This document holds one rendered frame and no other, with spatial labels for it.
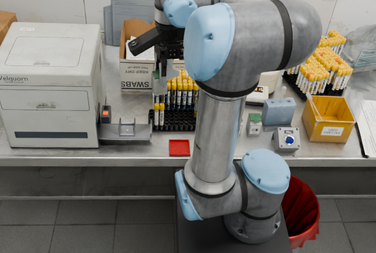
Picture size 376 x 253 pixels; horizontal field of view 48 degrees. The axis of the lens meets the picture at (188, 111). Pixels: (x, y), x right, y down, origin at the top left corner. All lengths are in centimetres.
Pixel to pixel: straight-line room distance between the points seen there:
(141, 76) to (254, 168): 72
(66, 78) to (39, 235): 122
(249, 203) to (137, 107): 69
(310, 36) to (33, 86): 82
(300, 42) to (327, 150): 86
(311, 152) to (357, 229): 107
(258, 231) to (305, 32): 57
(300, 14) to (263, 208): 50
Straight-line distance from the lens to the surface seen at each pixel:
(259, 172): 98
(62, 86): 125
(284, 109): 149
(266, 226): 110
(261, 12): 68
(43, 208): 240
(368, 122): 166
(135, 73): 156
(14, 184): 218
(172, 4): 102
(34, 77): 125
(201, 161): 86
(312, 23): 71
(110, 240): 223
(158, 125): 144
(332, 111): 162
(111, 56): 181
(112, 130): 141
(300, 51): 70
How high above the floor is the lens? 189
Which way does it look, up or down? 41 degrees down
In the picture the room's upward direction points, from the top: 5 degrees clockwise
